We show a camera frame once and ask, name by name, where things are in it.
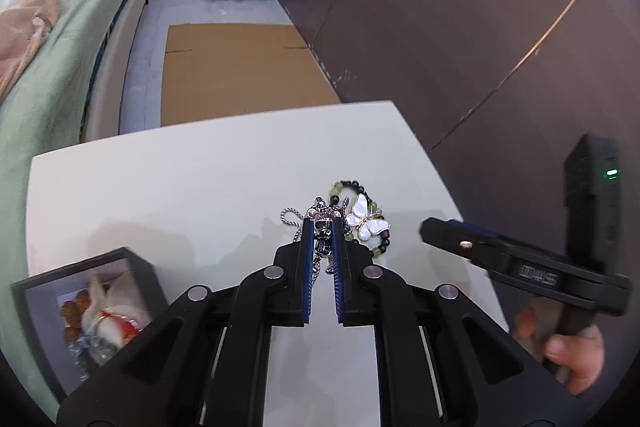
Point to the bed with green sheet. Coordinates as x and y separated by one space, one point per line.
65 57

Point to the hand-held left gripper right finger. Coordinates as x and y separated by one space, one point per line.
339 267

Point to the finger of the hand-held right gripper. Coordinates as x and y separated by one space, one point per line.
480 232
450 239

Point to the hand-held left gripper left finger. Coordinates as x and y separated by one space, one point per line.
306 267

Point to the person's right hand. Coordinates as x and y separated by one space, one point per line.
580 357

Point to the white pouch with red ribbon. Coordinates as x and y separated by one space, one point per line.
120 302

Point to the white low table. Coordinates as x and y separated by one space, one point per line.
200 187

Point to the flat cardboard sheet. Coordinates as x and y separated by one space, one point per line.
240 72

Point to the pink printed blanket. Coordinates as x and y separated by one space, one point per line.
20 37

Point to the black square box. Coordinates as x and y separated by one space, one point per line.
150 282

